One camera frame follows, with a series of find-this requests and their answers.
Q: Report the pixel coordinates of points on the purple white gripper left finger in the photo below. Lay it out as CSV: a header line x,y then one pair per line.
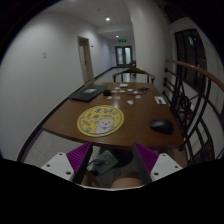
x,y
70,166

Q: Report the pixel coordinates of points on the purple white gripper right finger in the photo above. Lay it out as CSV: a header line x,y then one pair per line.
x,y
151,165

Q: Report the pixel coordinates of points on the black computer mouse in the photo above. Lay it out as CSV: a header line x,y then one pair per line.
x,y
163,126

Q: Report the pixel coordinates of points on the round yellow cartoon mouse pad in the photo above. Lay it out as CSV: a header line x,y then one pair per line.
x,y
100,121

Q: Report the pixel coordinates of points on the grey green handheld controller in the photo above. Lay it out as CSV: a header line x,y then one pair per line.
x,y
103,163

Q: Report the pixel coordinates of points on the white card with print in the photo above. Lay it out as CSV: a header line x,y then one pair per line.
x,y
160,100

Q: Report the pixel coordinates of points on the dark closed laptop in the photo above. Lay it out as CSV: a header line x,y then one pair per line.
x,y
88,93

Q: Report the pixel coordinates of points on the small black device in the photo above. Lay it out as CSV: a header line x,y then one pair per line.
x,y
107,93

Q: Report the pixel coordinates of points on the black metal stair railing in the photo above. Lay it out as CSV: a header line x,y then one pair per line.
x,y
200,121

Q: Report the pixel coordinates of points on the glass double door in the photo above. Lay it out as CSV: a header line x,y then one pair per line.
x,y
123,55

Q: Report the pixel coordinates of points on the beige side door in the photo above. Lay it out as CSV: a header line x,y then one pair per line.
x,y
85,59

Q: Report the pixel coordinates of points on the dark window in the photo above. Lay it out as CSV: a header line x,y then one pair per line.
x,y
190,49

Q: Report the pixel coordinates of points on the green exit sign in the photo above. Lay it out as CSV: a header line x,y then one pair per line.
x,y
122,41

